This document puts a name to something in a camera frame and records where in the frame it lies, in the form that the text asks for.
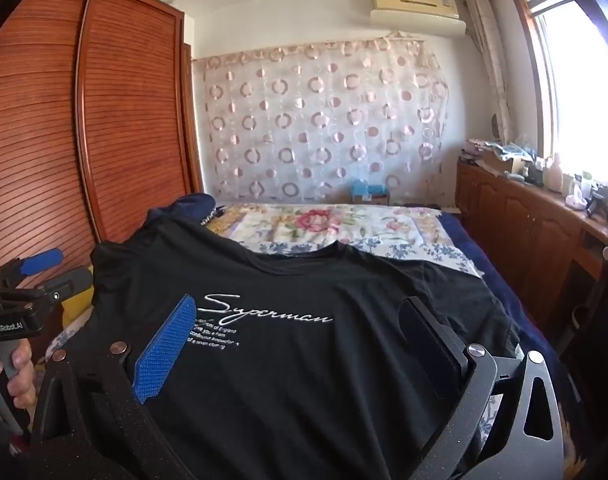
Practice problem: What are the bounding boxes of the navy folded blanket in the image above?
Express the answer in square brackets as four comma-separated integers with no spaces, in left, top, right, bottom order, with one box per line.
[146,192,218,227]

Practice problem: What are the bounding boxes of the navy bed sheet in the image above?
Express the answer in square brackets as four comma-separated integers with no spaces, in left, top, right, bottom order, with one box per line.
[401,204,565,366]

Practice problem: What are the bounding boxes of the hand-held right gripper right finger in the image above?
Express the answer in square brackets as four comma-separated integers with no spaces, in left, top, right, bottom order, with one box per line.
[398,296,567,480]

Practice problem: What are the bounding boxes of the white window curtain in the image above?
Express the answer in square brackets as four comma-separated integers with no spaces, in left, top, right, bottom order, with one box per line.
[464,0,516,146]

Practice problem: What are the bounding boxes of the wooden side cabinet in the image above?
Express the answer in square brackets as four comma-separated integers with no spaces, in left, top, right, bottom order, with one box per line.
[456,157,608,356]

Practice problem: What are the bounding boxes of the person's left hand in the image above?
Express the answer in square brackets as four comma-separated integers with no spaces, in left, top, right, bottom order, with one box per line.
[0,340,37,417]

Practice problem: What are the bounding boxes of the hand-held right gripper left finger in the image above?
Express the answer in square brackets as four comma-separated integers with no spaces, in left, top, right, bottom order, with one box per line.
[21,294,199,480]

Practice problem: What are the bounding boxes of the wooden slatted wardrobe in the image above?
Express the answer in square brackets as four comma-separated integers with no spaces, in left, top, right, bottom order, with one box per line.
[0,0,207,361]

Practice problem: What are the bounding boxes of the black printed t-shirt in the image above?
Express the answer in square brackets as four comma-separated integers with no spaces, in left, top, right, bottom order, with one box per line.
[86,212,522,480]

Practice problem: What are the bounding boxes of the wall air conditioner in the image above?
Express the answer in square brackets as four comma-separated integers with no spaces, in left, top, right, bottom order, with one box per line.
[369,0,467,37]

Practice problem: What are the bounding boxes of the blue box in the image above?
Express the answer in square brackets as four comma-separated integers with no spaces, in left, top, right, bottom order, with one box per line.
[348,178,391,206]

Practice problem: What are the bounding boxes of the clutter of bottles and boxes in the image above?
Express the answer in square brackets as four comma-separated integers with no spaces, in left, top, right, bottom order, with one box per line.
[461,132,608,233]

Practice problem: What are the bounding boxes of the window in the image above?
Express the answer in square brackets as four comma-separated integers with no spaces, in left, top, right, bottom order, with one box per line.
[514,0,608,183]

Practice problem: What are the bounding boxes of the circle-patterned sheer curtain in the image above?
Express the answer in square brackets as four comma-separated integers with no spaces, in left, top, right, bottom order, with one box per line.
[191,35,452,206]

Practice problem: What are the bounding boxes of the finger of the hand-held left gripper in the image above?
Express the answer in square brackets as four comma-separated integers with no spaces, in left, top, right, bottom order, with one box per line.
[0,249,64,281]
[28,267,92,307]

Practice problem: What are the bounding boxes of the yellow cloth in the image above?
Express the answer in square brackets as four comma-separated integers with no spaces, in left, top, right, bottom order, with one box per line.
[62,285,95,330]

